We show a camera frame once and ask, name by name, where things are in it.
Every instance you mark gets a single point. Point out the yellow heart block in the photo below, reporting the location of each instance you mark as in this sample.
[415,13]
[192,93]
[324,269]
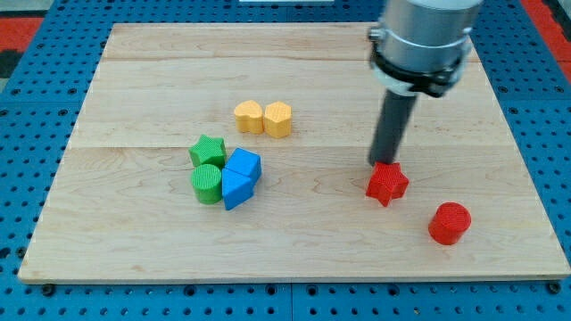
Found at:
[249,117]

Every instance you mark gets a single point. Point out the green star block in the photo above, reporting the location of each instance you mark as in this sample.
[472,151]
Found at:
[208,150]

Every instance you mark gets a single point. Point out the blue cube block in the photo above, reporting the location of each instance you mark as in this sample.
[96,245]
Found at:
[245,163]

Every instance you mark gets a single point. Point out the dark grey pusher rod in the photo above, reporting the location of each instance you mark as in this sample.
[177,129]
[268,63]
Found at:
[392,123]

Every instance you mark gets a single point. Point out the blue triangle block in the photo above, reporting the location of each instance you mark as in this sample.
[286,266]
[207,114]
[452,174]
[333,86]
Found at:
[236,188]

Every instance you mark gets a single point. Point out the red star block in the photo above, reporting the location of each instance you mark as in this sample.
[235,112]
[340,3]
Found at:
[387,182]

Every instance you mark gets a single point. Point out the red cylinder block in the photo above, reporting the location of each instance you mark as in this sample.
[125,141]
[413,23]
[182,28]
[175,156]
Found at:
[449,223]

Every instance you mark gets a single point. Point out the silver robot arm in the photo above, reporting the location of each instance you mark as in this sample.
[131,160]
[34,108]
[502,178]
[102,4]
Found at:
[421,46]

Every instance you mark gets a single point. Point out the light wooden board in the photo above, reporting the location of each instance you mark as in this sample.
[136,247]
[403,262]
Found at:
[122,209]

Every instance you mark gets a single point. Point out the yellow hexagon block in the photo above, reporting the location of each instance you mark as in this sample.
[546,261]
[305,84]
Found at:
[278,119]

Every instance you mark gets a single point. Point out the green cylinder block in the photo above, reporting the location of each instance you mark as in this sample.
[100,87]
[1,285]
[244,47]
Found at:
[206,181]

